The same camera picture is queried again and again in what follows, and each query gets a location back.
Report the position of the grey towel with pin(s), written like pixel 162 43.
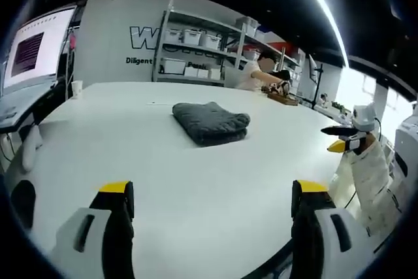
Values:
pixel 212 122

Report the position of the black stand pole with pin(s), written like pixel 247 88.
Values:
pixel 317 86

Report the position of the white machine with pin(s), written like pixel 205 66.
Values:
pixel 406 151

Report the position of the wooden tray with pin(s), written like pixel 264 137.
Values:
pixel 282 99

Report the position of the ceiling light strip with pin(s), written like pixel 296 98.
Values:
pixel 323 8

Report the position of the white paper cup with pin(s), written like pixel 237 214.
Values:
pixel 76 89

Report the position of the white storage bin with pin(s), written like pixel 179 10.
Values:
pixel 209 40
pixel 173 66
pixel 247 24
pixel 191 36
pixel 172 35

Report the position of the metal storage shelf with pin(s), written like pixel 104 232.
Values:
pixel 209 47

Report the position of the large display screen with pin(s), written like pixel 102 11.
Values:
pixel 31 50

